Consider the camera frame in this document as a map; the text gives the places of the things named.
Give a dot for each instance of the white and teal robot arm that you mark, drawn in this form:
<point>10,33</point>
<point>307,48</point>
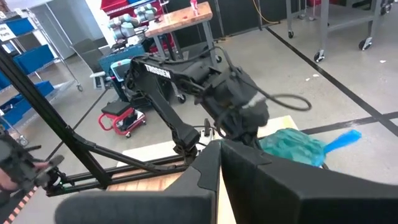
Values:
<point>130,21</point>

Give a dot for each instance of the pink bottle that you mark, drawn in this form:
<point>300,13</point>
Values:
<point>194,7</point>

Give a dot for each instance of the blue tool cart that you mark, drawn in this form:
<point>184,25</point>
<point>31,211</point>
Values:
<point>115,60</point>

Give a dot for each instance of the red cabinet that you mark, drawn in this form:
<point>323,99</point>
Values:
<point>118,6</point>

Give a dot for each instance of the wooden workbench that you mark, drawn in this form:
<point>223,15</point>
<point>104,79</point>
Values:
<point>180,17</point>

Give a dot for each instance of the grey wheeled cart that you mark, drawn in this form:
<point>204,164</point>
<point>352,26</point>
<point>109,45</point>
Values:
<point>342,18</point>

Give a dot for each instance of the teal plastic trash bag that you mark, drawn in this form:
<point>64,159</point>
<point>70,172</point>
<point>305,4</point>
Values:
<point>292,146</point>

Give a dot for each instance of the silver metal bracket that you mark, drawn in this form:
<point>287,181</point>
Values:
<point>206,133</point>

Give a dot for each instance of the grey handheld controller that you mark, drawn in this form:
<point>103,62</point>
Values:
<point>18,161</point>

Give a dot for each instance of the person's hand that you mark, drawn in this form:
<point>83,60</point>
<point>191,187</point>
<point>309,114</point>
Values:
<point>6,184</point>

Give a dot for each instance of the red creeper stool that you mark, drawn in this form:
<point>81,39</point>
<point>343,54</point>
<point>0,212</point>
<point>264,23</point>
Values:
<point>121,119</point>

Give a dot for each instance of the blue bin shelving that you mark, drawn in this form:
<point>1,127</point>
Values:
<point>28,59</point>

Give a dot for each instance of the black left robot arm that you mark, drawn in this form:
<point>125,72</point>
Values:
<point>161,102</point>

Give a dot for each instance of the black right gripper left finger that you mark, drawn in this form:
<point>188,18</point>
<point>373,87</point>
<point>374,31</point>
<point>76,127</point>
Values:
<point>140,208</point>

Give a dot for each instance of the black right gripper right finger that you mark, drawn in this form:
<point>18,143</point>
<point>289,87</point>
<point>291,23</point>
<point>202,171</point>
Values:
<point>295,199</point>

